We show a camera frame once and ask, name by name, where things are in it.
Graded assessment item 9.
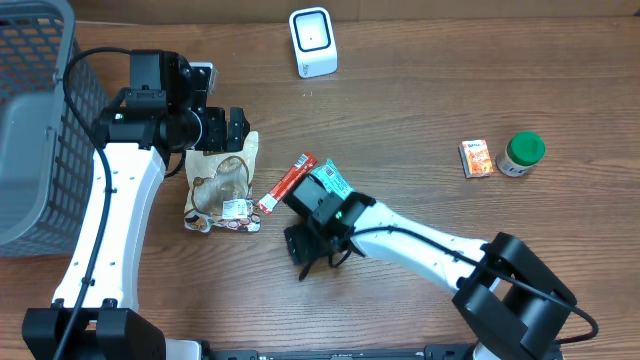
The teal tissue packet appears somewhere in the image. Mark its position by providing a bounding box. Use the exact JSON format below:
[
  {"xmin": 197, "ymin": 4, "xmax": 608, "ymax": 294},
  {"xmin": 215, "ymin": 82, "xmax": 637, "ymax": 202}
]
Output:
[{"xmin": 311, "ymin": 159, "xmax": 354, "ymax": 200}]

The red white snack packet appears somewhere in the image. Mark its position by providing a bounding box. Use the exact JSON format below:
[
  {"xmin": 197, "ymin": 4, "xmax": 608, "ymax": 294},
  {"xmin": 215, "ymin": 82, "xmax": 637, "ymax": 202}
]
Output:
[{"xmin": 258, "ymin": 152, "xmax": 317, "ymax": 215}]

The white brown snack bag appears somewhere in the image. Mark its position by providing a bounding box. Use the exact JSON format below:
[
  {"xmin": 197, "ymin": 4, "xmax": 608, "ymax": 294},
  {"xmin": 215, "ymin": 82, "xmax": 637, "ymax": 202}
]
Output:
[{"xmin": 184, "ymin": 131, "xmax": 261, "ymax": 233}]

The green lid jar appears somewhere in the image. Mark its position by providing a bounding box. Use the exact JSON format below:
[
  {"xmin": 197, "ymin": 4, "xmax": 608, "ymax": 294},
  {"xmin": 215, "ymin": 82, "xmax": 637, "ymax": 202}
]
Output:
[{"xmin": 496, "ymin": 132, "xmax": 546, "ymax": 177}]

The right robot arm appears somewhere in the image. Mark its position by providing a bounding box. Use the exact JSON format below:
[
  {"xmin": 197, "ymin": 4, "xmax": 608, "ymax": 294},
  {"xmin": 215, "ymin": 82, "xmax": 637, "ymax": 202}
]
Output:
[{"xmin": 284, "ymin": 176, "xmax": 577, "ymax": 359}]

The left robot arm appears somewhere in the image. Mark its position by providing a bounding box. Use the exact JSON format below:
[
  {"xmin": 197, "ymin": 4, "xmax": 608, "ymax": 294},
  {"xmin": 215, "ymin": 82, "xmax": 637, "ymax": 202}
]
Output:
[{"xmin": 22, "ymin": 50, "xmax": 250, "ymax": 360}]

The white barcode scanner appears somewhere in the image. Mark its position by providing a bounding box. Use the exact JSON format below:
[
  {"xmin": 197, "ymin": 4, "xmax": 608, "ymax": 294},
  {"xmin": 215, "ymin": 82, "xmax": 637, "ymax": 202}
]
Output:
[{"xmin": 288, "ymin": 6, "xmax": 338, "ymax": 78}]

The grey plastic mesh basket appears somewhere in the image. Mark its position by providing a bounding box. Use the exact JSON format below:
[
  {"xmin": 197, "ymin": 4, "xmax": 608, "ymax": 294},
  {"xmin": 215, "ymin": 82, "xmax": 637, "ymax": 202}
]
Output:
[{"xmin": 1, "ymin": 0, "xmax": 94, "ymax": 257}]

